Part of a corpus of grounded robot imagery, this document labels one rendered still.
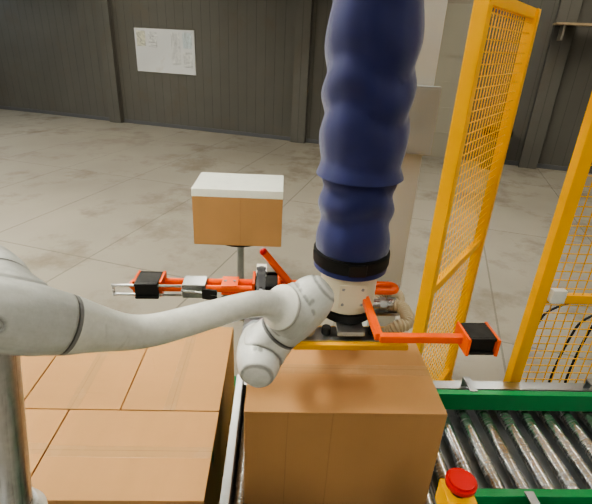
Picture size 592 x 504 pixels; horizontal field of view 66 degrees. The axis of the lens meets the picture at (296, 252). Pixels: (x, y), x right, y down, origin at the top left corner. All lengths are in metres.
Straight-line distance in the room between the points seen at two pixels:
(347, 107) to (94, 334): 0.75
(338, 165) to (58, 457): 1.42
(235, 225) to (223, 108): 7.38
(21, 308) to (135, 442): 1.24
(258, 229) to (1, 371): 2.34
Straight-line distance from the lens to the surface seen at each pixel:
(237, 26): 10.11
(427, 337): 1.23
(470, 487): 1.21
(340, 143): 1.16
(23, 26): 13.20
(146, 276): 1.43
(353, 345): 1.35
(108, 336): 0.83
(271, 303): 0.94
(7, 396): 1.00
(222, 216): 3.09
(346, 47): 1.14
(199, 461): 1.82
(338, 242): 1.24
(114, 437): 1.96
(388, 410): 1.44
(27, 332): 0.76
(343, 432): 1.46
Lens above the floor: 1.93
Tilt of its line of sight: 25 degrees down
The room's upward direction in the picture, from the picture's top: 3 degrees clockwise
